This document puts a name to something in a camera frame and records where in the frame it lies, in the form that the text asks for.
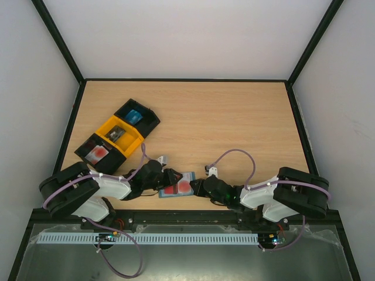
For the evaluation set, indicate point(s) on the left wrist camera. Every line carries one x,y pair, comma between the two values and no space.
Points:
163,160

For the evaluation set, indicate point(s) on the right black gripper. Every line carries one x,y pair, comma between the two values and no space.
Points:
201,187

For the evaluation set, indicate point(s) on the blue card stack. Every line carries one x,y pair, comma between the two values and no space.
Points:
133,117

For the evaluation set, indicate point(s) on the light blue slotted cable duct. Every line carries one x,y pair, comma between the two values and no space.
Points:
149,239

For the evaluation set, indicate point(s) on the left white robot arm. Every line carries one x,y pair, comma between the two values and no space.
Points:
80,191

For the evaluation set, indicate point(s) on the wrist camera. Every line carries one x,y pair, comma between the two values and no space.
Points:
163,160
211,171

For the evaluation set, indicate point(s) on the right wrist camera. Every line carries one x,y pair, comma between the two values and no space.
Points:
211,171

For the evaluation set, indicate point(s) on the black aluminium frame rail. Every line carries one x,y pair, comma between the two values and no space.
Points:
248,221

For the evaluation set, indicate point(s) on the yellow bin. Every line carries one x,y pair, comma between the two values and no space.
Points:
122,136

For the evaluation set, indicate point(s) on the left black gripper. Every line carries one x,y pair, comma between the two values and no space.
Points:
170,180

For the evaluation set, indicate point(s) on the black bin with blue cards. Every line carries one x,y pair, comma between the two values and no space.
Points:
143,119

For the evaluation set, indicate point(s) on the black bin with red cards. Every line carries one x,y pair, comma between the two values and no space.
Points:
109,164

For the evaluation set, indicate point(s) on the black card stack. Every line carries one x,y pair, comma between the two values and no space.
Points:
115,133

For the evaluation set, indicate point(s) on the teal card holder wallet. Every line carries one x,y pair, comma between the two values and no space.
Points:
188,176

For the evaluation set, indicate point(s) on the red white card stack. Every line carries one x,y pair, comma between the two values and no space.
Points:
96,154

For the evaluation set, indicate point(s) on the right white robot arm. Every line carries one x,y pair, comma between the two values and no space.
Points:
289,193

